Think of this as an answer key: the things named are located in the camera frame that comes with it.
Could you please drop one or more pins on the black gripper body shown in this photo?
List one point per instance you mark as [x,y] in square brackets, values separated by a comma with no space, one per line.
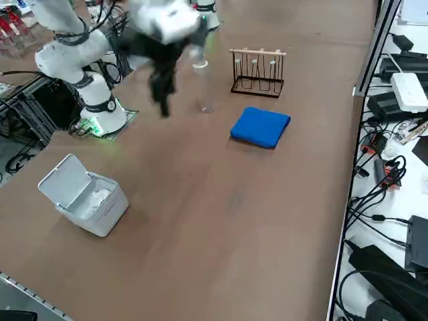
[160,55]

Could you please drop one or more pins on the white tissue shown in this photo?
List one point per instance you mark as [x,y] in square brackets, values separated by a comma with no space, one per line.
[97,197]

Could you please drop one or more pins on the small lidded trash bin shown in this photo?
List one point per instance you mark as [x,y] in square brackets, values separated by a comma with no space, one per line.
[110,214]

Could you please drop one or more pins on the tall clear glass bottle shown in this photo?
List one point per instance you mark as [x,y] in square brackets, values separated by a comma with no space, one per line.
[204,83]

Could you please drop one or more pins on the folded blue cloth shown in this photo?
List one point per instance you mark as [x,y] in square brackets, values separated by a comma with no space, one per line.
[261,128]

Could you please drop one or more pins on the orange plug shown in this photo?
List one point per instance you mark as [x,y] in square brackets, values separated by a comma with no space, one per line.
[374,143]

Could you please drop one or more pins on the red and black device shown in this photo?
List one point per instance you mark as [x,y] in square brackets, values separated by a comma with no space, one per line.
[389,175]

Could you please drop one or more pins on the white power strip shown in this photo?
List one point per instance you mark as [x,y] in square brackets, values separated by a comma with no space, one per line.
[409,92]

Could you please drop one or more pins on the black box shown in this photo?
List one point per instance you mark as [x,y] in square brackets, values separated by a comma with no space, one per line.
[418,244]

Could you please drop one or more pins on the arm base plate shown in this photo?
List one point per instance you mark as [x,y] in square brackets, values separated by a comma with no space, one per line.
[128,117]

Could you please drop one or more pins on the black equipment frame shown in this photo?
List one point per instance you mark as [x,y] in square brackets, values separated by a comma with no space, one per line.
[53,103]

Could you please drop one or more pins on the aluminium camera post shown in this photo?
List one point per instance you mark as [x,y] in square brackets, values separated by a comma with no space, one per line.
[377,43]

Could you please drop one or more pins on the aluminium table edge rail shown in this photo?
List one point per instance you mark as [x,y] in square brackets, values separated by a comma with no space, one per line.
[26,291]

